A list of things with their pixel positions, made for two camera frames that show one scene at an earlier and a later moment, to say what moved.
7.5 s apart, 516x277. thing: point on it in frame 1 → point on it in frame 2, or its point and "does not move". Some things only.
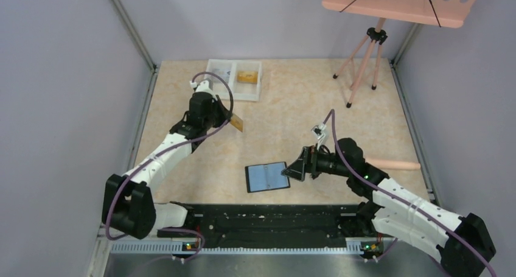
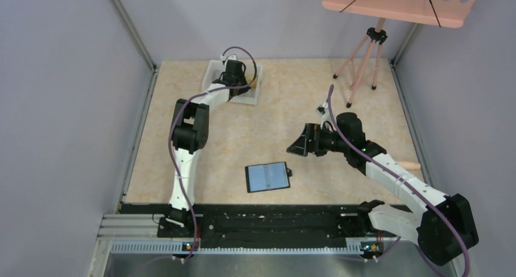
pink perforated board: [444, 5] does not move
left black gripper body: [222, 109] → [227, 78]
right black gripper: [308, 164] → [313, 140]
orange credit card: [237, 122] → [254, 84]
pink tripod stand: [375, 35] does not move
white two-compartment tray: [244, 77] does not move
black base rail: [276, 226] does not move
